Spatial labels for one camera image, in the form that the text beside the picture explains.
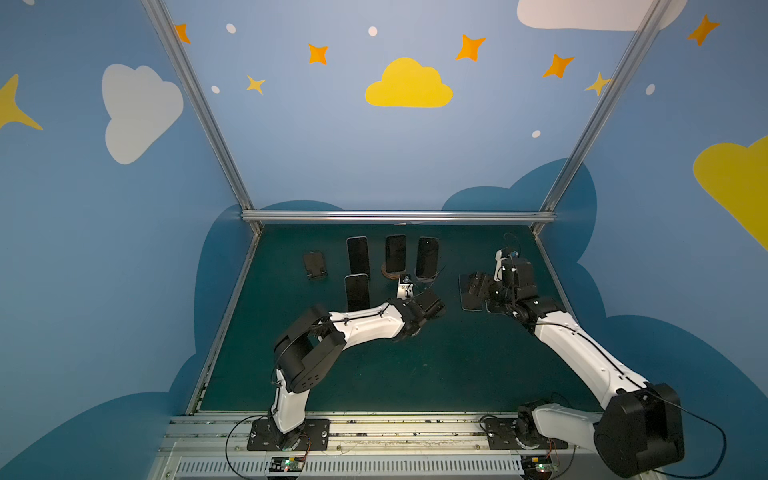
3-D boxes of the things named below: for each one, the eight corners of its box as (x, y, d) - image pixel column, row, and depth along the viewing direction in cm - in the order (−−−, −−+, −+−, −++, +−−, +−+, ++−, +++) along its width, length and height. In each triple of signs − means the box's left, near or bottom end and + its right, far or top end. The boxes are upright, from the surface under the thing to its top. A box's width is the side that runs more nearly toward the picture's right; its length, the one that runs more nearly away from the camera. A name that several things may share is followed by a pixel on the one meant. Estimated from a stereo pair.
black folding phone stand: (306, 279, 107) (301, 264, 100) (309, 266, 111) (304, 251, 104) (326, 279, 107) (322, 264, 100) (328, 266, 111) (325, 251, 104)
